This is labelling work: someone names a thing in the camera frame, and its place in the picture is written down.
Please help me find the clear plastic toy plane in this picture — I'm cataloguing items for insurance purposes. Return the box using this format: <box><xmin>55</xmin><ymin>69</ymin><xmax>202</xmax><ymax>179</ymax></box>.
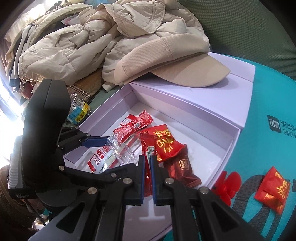
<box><xmin>100</xmin><ymin>134</ymin><xmax>142</xmax><ymax>173</ymax></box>

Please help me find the red toy propeller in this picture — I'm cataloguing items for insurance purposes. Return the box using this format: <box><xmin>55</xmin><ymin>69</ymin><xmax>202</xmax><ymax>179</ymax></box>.
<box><xmin>211</xmin><ymin>171</ymin><xmax>242</xmax><ymax>206</ymax></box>

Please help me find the small red ketchup sachet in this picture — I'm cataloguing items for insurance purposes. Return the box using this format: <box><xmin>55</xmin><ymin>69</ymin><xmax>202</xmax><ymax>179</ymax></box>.
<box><xmin>139</xmin><ymin>132</ymin><xmax>156</xmax><ymax>197</ymax></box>

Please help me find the long red white snack packet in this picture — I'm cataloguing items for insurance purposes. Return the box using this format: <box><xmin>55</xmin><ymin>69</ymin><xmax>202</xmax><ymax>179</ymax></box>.
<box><xmin>87</xmin><ymin>110</ymin><xmax>153</xmax><ymax>174</ymax></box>

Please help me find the red gold candy packet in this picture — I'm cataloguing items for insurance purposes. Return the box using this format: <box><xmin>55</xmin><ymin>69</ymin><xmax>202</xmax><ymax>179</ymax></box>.
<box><xmin>254</xmin><ymin>166</ymin><xmax>290</xmax><ymax>215</ymax></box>
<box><xmin>139</xmin><ymin>124</ymin><xmax>184</xmax><ymax>163</ymax></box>

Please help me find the brown candy wrapper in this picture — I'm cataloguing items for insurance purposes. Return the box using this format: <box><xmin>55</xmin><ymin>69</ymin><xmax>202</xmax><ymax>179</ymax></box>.
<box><xmin>164</xmin><ymin>144</ymin><xmax>202</xmax><ymax>188</ymax></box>

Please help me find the clear plastic jar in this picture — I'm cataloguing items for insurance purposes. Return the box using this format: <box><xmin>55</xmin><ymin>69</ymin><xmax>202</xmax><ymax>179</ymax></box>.
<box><xmin>67</xmin><ymin>92</ymin><xmax>91</xmax><ymax>125</ymax></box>

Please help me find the brown plaid pillow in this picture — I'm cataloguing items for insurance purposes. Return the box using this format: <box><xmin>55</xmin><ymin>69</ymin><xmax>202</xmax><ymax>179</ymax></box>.
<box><xmin>67</xmin><ymin>68</ymin><xmax>104</xmax><ymax>103</ymax></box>

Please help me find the beige puffer jacket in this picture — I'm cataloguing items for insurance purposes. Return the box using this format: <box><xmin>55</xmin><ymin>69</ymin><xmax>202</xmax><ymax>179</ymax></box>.
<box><xmin>4</xmin><ymin>0</ymin><xmax>211</xmax><ymax>93</ymax></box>

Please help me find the lilac cardboard box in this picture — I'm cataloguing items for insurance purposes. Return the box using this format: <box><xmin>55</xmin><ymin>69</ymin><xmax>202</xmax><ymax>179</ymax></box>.
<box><xmin>62</xmin><ymin>52</ymin><xmax>256</xmax><ymax>241</ymax></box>

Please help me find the beige cap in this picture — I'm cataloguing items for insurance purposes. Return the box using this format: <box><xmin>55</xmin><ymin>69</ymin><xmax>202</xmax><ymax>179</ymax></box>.
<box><xmin>114</xmin><ymin>33</ymin><xmax>230</xmax><ymax>88</ymax></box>

